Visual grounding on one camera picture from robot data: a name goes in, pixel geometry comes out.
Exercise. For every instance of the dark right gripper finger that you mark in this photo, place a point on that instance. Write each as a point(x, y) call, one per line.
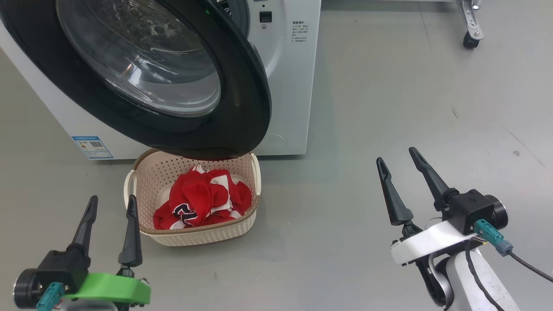
point(432, 179)
point(395, 201)

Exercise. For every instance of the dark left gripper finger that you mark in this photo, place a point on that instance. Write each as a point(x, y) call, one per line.
point(131, 242)
point(86, 224)

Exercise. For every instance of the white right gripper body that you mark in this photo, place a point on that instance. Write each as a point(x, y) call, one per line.
point(427, 244)

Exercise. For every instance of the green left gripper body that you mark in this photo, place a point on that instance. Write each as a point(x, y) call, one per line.
point(112, 287)

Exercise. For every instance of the red garment with white stripe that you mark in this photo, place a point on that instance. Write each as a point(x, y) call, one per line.
point(196, 194)

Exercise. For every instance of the black glass washing machine door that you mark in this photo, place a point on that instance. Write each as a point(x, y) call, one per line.
point(242, 108)

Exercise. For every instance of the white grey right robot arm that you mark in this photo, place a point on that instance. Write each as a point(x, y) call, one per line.
point(471, 289)

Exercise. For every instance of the cream perforated laundry basket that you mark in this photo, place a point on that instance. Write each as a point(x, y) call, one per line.
point(151, 177)

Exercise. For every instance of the white front-load washing machine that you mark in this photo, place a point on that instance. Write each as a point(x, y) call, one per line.
point(289, 86)

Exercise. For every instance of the blue energy label sticker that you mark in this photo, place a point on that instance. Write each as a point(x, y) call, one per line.
point(92, 147)

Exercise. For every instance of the metal leg with caster wheel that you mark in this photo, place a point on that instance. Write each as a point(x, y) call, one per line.
point(470, 26)

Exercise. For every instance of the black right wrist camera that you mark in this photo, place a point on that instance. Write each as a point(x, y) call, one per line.
point(471, 209)

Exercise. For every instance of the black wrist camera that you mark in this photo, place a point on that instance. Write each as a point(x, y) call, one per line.
point(56, 268)
point(471, 209)

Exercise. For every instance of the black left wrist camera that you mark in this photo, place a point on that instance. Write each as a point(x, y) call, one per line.
point(56, 268)

